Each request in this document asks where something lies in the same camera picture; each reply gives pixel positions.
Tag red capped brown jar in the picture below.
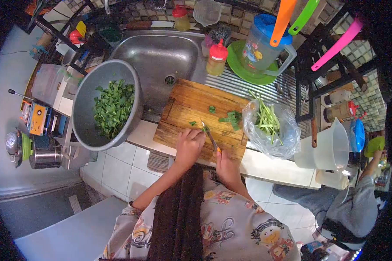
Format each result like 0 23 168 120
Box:
323 100 360 123

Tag white plastic jug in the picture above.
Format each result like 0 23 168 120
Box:
293 117 351 171

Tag orange plastic utensil handle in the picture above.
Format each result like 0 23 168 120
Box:
269 0 297 47

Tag orange box appliance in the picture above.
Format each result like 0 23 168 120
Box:
27 102 54 136

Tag green plastic plate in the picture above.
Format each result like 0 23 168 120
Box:
227 40 279 86

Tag steel cooking pot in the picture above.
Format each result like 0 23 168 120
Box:
29 135 64 170

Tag cut green leaf pieces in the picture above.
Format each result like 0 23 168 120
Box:
218 110 243 132

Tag clear plastic storage box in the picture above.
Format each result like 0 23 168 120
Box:
31 64 67 106

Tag steel kitchen sink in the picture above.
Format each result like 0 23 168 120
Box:
110 30 207 115

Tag black metal rack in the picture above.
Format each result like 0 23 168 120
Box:
292 13 379 123

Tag orange handled kitchen knife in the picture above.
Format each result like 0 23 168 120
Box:
201 120 222 154

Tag person's body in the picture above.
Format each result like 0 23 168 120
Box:
98 163 302 261

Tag red lidded glass jar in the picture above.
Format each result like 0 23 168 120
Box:
172 5 192 32

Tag person's left hand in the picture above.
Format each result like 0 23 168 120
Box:
175 128 206 168

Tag clear plastic bag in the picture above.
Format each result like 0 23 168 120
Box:
242 99 302 160

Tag pink plastic utensil handle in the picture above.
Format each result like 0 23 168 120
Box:
311 18 364 72

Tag blue lidded plastic pitcher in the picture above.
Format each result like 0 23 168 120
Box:
242 14 297 77

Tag person's left fingers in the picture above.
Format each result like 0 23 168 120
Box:
182 128 206 144

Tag wooden cutting board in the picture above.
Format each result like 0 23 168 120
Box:
153 78 251 164

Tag chopped green leaves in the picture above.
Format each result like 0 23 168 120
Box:
92 79 136 140

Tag person's right hand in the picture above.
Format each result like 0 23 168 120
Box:
216 149 242 187

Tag green plastic utensil handle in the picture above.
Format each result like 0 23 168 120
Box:
288 0 320 36

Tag red capped sauce bottle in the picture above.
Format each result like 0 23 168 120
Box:
206 39 229 76

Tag blue plastic lid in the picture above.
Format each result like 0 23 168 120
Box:
350 118 366 153

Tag bunch of green stems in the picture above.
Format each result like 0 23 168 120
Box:
248 90 284 146

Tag clear plastic container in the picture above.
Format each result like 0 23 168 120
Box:
193 0 223 27

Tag steel kettle with green lid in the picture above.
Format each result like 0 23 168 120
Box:
5 129 34 168

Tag large grey metal bowl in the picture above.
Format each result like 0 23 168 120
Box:
71 59 144 152

